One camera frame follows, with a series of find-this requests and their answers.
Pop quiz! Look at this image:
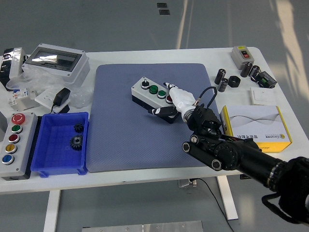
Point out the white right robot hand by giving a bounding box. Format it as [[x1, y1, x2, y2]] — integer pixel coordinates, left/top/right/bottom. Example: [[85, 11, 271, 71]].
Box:
[[147, 82, 197, 118]]

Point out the grey four-button control box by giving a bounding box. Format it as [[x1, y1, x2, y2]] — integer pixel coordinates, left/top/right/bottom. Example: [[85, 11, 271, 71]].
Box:
[[131, 77, 181, 124]]

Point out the grey five-button control box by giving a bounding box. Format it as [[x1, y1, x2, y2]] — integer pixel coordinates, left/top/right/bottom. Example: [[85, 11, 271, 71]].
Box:
[[0, 112, 39, 181]]

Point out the black cylindrical capacitor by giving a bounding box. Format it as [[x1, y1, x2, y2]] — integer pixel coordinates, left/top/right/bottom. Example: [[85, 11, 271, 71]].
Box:
[[240, 61, 253, 78], [214, 68, 227, 85], [217, 77, 229, 92], [248, 65, 261, 79]]

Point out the black hex nut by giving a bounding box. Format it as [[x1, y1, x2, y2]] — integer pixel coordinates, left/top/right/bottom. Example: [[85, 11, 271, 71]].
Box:
[[228, 75, 241, 87]]

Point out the blue-grey table mat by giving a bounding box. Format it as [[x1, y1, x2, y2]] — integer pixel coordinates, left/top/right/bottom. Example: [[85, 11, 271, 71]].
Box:
[[86, 63, 229, 173]]

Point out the yellow and white cardboard box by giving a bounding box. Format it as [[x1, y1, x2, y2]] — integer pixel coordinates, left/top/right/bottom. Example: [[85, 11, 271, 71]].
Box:
[[219, 105, 292, 153]]

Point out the black module with green terminal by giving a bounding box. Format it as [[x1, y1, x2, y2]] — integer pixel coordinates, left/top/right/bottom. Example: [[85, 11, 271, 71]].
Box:
[[252, 70, 278, 89]]

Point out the white table leg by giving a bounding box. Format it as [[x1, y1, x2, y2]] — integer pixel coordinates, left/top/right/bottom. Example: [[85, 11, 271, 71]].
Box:
[[216, 175, 239, 220], [43, 189, 61, 232]]

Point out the large black bevel gear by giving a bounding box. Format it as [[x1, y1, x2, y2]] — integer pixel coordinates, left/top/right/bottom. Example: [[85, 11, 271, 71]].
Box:
[[69, 135, 84, 151]]

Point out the black power adapter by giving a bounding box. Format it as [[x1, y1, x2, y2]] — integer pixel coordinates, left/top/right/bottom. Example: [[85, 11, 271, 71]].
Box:
[[53, 87, 71, 106]]

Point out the silver metal plate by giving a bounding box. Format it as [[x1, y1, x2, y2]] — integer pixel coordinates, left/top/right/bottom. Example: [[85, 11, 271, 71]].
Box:
[[81, 220, 204, 232]]

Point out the blue plastic bin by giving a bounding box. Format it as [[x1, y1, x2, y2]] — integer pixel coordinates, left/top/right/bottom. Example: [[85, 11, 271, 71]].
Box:
[[30, 111, 89, 178]]

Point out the clear plastic bag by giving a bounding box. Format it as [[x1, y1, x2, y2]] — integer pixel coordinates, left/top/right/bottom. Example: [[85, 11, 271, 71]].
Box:
[[6, 65, 94, 109]]

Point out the black and white wrapped device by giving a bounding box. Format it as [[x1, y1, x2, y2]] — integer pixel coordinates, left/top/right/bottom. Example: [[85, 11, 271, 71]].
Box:
[[0, 47, 29, 92]]

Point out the grey two-button switch box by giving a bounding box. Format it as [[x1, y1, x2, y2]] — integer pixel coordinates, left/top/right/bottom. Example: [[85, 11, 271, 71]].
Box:
[[230, 45, 256, 70]]

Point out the white wall switch plate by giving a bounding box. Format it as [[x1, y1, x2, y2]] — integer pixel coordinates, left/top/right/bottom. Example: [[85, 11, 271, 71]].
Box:
[[250, 87, 276, 105]]

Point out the black cable under table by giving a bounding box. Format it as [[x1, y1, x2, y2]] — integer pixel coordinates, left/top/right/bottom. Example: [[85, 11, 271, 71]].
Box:
[[193, 178, 235, 232]]

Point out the grey enclosure with clear lid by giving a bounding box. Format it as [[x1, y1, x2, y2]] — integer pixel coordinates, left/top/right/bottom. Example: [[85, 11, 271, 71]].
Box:
[[21, 43, 90, 87]]

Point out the white wall socket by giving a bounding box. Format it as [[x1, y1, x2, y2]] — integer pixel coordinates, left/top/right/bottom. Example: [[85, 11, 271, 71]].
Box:
[[34, 89, 70, 114]]

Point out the silver metal bracket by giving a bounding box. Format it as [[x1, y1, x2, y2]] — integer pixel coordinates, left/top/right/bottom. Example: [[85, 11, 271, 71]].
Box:
[[16, 98, 41, 112]]

